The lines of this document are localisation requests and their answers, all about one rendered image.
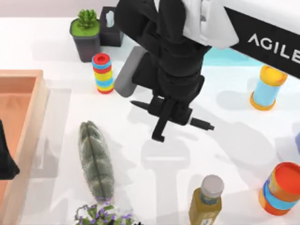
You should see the black tissue box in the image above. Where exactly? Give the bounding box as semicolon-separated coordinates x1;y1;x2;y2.
99;6;125;47

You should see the plant with purple flowers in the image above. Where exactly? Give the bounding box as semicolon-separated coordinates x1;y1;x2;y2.
74;196;142;225

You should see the grey pot with green succulent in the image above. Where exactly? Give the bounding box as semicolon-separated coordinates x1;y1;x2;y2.
69;8;102;63

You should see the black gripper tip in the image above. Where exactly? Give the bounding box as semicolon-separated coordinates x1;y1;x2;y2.
0;119;21;181

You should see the salmon shallow box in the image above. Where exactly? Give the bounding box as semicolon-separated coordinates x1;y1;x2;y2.
0;69;51;225

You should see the light blue flat mat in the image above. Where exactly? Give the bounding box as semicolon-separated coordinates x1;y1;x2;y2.
202;48;263;68

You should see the light blue and yellow can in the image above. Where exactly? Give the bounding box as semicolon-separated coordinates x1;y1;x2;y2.
249;65;289;111

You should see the stack of coloured rings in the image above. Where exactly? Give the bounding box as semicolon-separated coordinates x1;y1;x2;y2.
91;53;115;94

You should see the yellow bottle with grey cap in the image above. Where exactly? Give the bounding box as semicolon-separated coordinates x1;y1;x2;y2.
188;174;225;225

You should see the orange and blue can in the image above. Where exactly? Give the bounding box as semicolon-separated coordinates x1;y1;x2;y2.
258;161;300;216

